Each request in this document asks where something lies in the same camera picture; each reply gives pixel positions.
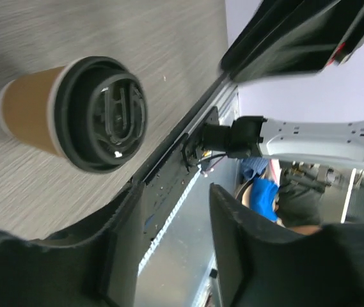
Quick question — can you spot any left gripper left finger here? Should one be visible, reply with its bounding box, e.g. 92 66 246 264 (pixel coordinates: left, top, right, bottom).
0 182 145 306

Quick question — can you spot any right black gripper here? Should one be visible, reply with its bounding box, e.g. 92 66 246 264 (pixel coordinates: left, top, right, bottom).
220 0 364 84

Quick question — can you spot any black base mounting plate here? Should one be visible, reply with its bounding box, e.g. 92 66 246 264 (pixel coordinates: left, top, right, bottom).
130 105 221 244

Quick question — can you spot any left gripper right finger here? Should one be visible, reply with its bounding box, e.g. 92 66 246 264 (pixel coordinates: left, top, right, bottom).
209 184 364 306

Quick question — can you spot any brown paper coffee cup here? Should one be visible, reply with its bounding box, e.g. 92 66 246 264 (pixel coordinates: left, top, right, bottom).
0 65 70 159

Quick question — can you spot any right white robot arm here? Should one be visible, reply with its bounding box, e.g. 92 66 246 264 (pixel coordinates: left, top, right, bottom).
201 1 364 169

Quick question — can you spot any aluminium front rail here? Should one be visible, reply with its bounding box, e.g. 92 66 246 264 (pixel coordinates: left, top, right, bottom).
136 86 240 307

